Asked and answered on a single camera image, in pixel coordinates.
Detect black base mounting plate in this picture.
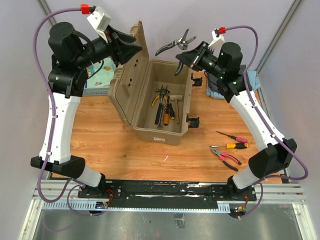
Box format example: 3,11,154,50
77,179,257,209

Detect black yellow handled screwdriver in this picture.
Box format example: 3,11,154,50
165,87,176,120

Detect tan plastic tool box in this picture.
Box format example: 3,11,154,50
108,21,200,146

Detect yellow black handled pliers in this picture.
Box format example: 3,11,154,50
151,86,168,107

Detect light blue folded cloth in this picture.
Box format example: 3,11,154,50
204,70,261,100

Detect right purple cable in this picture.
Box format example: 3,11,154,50
223,25,310,221

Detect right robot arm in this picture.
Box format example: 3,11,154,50
176,41,297,200

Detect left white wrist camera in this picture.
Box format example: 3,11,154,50
80,3,111,42

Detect blue slotted cable duct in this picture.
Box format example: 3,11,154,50
42,200,231,214

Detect red black thin screwdriver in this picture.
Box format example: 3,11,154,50
216,131,248,143

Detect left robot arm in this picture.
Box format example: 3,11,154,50
30,22,142,198

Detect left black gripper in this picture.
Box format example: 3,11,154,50
75,25,143,69

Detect silver open-end wrench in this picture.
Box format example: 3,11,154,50
157,103,166,130

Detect green cartoon print cloth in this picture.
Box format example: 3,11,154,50
85,57,116,89

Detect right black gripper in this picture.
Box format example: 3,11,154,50
175,41,225,80

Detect small claw hammer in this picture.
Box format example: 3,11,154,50
154,99,166,125

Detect blue plastic basket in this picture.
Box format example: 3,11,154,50
83,85,109,97

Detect red handled pliers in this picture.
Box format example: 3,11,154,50
210,147,242,172

